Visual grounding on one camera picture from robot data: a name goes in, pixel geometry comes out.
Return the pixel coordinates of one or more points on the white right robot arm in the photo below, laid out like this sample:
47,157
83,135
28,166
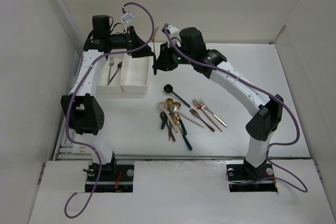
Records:
187,47

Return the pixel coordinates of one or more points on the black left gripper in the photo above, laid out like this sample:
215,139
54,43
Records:
136,42

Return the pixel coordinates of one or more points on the black round spoon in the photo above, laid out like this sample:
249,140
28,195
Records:
169,89

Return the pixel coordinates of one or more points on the black fork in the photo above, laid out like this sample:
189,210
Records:
119,66

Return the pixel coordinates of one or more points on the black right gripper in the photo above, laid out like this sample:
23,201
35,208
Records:
164,62

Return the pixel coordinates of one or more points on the silver fork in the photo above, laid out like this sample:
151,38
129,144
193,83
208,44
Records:
111,64
205,107

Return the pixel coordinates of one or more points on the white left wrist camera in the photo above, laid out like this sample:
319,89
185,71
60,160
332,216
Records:
127,18

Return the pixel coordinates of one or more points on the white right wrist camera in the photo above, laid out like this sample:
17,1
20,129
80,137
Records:
172,30

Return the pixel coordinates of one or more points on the white left utensil tray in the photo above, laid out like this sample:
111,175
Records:
114,87

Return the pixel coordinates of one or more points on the cream white spoon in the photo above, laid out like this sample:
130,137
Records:
162,106

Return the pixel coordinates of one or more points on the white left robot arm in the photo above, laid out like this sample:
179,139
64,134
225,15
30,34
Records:
84,116

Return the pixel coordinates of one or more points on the gold fork green handle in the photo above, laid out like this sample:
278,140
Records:
153,39

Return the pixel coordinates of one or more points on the copper spoon green handle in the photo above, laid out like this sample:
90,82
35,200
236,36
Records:
164,120

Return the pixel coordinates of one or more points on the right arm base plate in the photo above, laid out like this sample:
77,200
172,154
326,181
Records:
244,178

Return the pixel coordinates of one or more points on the copper fork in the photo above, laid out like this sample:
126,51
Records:
196,114

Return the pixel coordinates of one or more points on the gold spoon green handle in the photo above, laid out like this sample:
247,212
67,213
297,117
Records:
178,122

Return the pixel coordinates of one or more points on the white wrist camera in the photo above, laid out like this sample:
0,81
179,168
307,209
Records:
127,18
172,30

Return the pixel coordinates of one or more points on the aluminium rail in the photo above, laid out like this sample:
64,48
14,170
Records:
70,156

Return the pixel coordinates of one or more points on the white right utensil tray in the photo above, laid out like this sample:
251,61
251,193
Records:
135,74

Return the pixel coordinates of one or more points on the silver spoon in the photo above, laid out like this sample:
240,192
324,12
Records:
174,109

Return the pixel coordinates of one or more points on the white utensil tray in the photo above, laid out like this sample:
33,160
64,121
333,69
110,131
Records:
135,74
114,87

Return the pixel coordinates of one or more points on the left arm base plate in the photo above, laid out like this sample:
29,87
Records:
116,179

